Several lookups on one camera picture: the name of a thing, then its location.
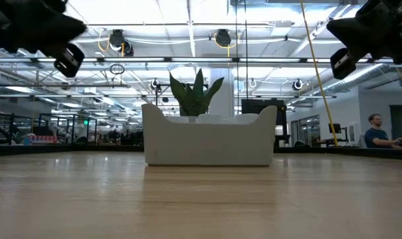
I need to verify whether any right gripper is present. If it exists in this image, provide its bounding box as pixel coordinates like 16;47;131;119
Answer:
326;0;402;66

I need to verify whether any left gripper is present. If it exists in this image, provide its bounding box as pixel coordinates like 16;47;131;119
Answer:
0;0;87;57

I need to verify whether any light grey plastic basket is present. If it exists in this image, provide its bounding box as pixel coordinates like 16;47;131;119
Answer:
142;103;278;167

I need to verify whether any person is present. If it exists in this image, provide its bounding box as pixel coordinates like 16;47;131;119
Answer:
364;113;402;149

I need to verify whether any black monitor on stand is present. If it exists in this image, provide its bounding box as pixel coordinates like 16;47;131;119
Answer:
241;98;290;147

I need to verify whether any black overhead crossbar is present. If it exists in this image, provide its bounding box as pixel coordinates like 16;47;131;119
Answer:
0;56;402;64

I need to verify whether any green snake plant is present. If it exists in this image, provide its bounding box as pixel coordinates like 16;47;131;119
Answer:
169;68;225;117

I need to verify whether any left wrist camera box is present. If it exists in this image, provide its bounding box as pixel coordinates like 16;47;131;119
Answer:
53;42;86;78

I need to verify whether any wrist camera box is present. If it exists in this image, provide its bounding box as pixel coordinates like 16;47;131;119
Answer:
330;47;358;80
53;42;86;78

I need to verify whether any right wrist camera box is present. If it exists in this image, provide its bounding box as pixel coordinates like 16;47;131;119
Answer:
330;47;358;80

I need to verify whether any yellow hanging hose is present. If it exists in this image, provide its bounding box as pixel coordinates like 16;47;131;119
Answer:
299;0;339;147

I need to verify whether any black aluminium table frame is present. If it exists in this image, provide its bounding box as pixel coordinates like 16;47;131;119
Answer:
0;143;402;161

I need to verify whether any thin black hanging cable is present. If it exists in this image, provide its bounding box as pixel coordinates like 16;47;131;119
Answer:
235;0;239;116
244;0;249;100

